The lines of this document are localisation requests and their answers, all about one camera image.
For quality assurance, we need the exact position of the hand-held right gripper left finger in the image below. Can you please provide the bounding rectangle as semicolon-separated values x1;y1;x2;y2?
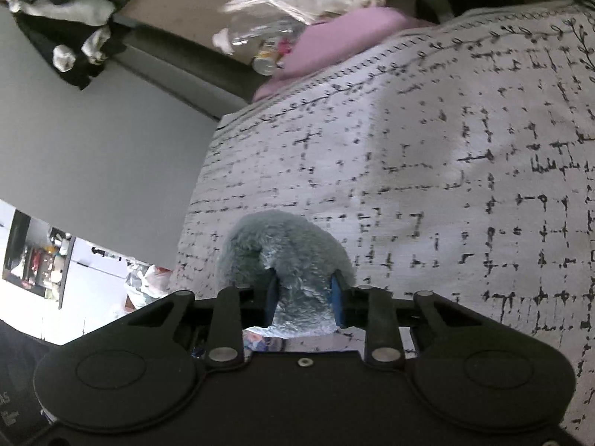
123;270;280;373

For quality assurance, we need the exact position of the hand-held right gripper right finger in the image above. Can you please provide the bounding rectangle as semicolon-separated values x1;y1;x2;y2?
330;269;494;373

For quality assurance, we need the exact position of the blue fluffy plush toy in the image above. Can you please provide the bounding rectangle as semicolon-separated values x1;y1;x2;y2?
216;210;356;338

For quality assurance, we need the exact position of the white pink plastic bag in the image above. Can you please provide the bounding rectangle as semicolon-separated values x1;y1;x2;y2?
123;262;176;312

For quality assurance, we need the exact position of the grey printed blanket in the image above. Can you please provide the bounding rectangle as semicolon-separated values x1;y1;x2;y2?
167;0;595;446

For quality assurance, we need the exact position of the paper cup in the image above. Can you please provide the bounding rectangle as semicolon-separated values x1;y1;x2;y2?
251;49;285;76

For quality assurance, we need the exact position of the pink pillow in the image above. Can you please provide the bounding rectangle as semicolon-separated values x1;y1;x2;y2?
251;7;437;104

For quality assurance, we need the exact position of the large flat cardboard sheet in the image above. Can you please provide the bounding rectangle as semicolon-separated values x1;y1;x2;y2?
110;0;276;56

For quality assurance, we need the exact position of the black and white clothes pile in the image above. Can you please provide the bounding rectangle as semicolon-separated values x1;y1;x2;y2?
0;0;130;90

